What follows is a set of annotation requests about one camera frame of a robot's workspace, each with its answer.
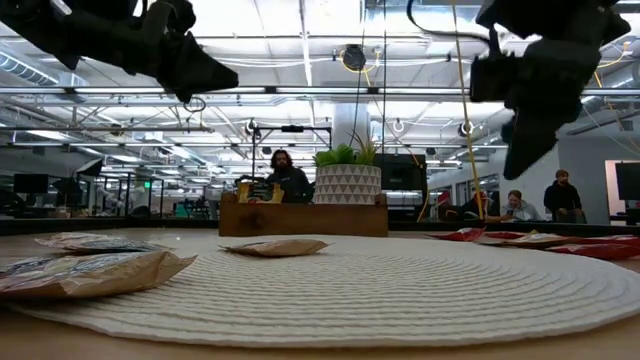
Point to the brown wooden tea box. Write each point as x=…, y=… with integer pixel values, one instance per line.
x=310, y=220

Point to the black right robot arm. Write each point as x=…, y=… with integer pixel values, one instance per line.
x=550, y=17

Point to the small black desk monitor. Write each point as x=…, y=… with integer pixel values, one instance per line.
x=31, y=183

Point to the black camera rig frame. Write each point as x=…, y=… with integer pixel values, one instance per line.
x=292, y=128

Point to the white round woven placemat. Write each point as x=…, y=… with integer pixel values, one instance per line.
x=375, y=295

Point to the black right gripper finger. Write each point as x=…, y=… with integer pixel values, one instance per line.
x=527, y=145

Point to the green succulent plant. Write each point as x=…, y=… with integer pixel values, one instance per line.
x=340, y=156

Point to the yellow tea packet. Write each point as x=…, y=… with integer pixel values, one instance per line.
x=260, y=192

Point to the white triangle-patterned plant pot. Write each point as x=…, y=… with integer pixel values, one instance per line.
x=347, y=185

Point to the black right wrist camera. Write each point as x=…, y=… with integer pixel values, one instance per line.
x=492, y=80

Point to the person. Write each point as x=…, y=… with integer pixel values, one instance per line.
x=520, y=210
x=292, y=185
x=562, y=200
x=475, y=205

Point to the brown tea packet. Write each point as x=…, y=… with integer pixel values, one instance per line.
x=85, y=277
x=275, y=248
x=100, y=243

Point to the black wall screen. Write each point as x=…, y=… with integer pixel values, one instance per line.
x=629, y=181

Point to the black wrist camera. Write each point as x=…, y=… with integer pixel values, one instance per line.
x=492, y=80
x=172, y=15

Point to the large black screen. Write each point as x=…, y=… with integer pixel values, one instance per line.
x=402, y=172

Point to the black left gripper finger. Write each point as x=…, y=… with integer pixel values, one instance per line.
x=190, y=70

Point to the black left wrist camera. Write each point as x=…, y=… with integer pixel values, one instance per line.
x=172, y=15

